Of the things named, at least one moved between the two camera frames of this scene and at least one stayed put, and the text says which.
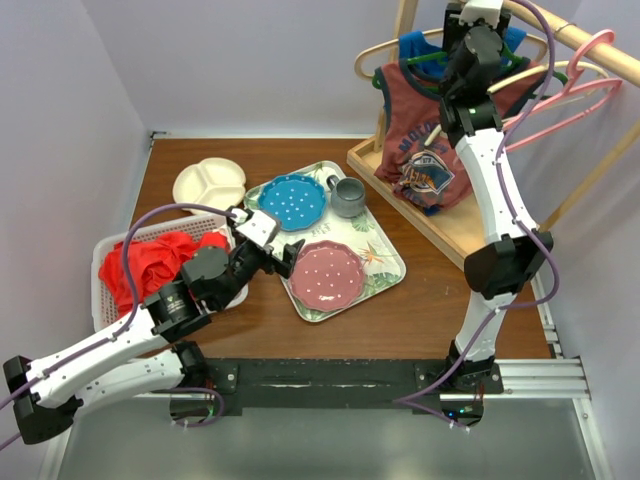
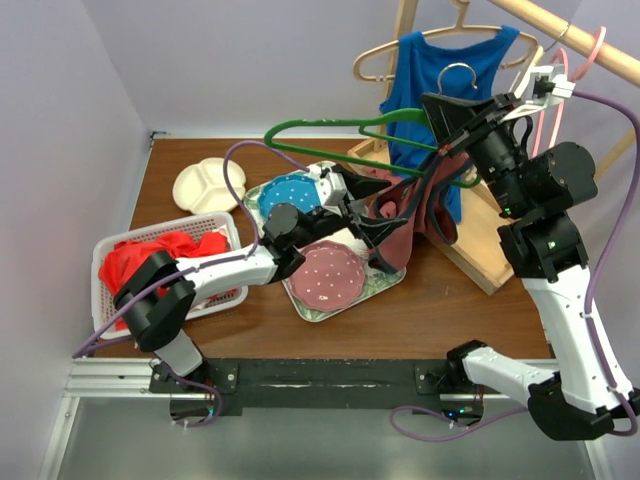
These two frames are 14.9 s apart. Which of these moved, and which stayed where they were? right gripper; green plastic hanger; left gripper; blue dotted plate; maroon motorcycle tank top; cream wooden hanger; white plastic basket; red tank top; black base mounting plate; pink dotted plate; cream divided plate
Moved: left gripper; green plastic hanger; maroon motorcycle tank top; right gripper; cream wooden hanger
Stayed: white plastic basket; black base mounting plate; cream divided plate; blue dotted plate; red tank top; pink dotted plate
